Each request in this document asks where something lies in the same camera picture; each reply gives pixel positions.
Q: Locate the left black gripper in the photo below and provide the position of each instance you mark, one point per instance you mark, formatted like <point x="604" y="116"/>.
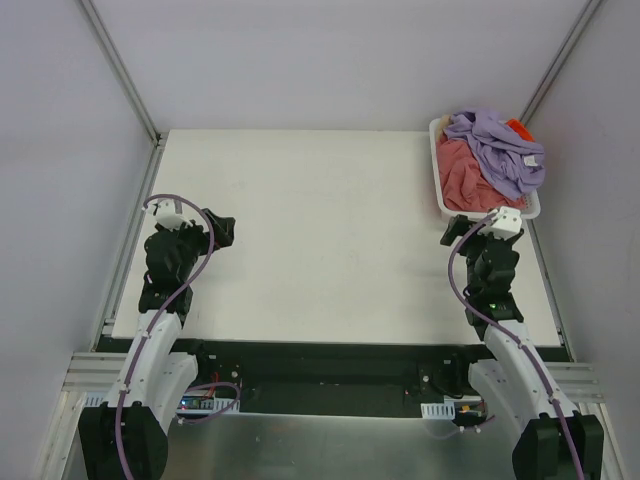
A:
<point x="205" y="233"/>

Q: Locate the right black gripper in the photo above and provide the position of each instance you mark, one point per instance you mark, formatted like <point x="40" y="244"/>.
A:
<point x="467" y="228"/>

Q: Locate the purple t shirt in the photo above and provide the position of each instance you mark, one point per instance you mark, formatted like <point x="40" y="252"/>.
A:
<point x="510" y="164"/>

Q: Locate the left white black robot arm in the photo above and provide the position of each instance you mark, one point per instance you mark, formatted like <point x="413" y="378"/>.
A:
<point x="126" y="435"/>

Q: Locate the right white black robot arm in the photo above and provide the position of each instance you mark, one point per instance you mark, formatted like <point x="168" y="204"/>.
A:
<point x="550" y="437"/>

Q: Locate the pink t shirt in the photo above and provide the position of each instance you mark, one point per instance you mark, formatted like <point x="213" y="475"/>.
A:
<point x="463" y="186"/>

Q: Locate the white plastic basket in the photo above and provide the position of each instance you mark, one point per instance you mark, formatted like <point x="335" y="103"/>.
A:
<point x="532" y="204"/>

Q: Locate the beige t shirt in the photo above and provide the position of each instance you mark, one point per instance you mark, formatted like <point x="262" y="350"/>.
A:
<point x="440" y="135"/>

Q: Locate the orange t shirt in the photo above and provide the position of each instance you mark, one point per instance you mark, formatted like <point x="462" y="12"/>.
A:
<point x="520" y="129"/>

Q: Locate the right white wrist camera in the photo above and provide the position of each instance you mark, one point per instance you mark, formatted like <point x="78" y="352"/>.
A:
<point x="504" y="223"/>

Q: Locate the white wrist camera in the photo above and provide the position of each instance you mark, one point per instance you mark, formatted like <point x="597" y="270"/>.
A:
<point x="504" y="223"/>
<point x="167" y="213"/>

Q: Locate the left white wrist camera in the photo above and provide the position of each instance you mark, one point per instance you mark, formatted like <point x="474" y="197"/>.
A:
<point x="167" y="213"/>

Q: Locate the left aluminium frame post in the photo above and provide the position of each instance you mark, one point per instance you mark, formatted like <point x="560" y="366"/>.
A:
<point x="118" y="68"/>

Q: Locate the aluminium frame post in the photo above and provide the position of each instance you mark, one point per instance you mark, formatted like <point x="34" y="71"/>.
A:
<point x="118" y="68"/>
<point x="576" y="32"/>

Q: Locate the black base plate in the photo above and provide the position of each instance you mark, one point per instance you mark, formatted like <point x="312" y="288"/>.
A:
<point x="324" y="379"/>

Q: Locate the right white cable duct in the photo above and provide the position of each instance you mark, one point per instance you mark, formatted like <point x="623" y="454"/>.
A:
<point x="452" y="409"/>

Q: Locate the front aluminium frame rail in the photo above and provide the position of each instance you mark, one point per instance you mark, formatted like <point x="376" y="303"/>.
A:
<point x="96" y="371"/>

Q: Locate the right aluminium frame post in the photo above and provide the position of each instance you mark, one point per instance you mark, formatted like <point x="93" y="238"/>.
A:
<point x="576" y="32"/>

